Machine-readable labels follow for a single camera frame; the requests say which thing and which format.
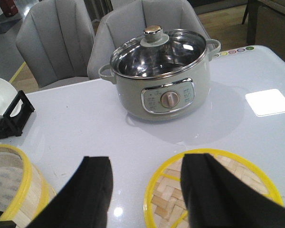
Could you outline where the glass pot lid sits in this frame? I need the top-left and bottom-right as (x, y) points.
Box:
(110, 29), (207, 79)

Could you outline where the right grey chair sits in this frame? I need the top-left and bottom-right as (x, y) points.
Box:
(87, 0), (209, 80)

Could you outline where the grey chair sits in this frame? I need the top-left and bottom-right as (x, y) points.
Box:
(87, 0), (209, 80)
(16, 0), (95, 89)

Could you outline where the white steamer liner paper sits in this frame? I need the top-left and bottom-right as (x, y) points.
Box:
(0, 161), (26, 212)

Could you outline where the black bowl rack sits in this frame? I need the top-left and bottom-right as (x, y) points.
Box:
(0, 90), (35, 139)

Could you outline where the left grey chair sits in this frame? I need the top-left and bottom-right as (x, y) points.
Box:
(16, 0), (95, 89)

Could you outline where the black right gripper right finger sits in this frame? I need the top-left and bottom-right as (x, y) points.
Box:
(180, 153), (285, 228)

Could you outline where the grey-green electric pot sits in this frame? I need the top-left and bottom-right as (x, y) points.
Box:
(98, 39), (221, 121)

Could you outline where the center bamboo steamer tray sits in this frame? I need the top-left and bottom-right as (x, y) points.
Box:
(0, 144), (56, 228)

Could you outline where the red bin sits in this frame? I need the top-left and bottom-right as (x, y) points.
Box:
(0, 0), (18, 17)

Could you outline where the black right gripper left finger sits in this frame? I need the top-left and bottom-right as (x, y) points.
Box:
(28, 156), (113, 228)

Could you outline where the woven bamboo steamer lid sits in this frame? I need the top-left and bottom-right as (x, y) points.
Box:
(143, 148), (283, 228)

